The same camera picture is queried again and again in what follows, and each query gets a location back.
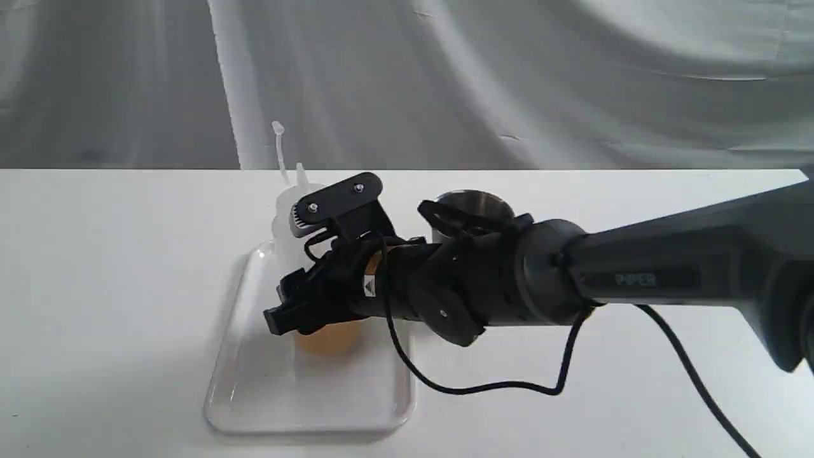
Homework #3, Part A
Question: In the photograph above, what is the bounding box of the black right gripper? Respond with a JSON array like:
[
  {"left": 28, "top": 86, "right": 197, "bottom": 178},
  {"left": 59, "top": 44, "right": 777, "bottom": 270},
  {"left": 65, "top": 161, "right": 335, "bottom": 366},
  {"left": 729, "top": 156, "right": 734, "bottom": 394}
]
[{"left": 263, "top": 172, "right": 535, "bottom": 346}]

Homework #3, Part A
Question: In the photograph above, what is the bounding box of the translucent squeeze bottle amber liquid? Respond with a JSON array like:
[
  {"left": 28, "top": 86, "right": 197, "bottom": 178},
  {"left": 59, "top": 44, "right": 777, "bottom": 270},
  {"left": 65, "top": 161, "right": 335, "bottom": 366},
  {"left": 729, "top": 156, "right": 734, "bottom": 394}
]
[{"left": 270, "top": 121, "right": 362, "bottom": 357}]

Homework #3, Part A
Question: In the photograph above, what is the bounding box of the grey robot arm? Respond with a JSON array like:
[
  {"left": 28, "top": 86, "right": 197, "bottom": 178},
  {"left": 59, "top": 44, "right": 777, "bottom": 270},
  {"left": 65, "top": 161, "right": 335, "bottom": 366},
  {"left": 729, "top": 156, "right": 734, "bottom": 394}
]
[{"left": 263, "top": 173, "right": 813, "bottom": 371}]

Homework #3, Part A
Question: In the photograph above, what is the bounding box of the stainless steel cup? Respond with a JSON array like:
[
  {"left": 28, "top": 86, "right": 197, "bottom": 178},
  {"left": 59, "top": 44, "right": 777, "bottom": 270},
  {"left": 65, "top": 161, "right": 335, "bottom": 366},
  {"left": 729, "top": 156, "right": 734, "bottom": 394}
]
[{"left": 431, "top": 190, "right": 515, "bottom": 243}]

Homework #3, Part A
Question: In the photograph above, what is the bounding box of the clear plastic tray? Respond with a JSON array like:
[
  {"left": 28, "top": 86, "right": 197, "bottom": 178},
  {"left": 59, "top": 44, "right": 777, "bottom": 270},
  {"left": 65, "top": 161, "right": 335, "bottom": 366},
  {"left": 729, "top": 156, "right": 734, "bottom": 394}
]
[{"left": 203, "top": 240, "right": 417, "bottom": 436}]

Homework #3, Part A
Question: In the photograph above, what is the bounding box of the grey fabric backdrop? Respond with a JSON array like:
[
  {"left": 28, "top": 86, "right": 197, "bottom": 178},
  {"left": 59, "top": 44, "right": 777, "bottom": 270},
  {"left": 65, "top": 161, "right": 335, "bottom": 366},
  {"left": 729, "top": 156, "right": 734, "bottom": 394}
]
[{"left": 1, "top": 1, "right": 812, "bottom": 169}]

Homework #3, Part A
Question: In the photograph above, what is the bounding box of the black cable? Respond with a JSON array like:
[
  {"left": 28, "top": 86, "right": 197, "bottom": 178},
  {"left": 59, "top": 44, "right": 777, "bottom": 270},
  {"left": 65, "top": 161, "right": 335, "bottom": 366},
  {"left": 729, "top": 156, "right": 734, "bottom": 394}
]
[{"left": 304, "top": 200, "right": 764, "bottom": 458}]

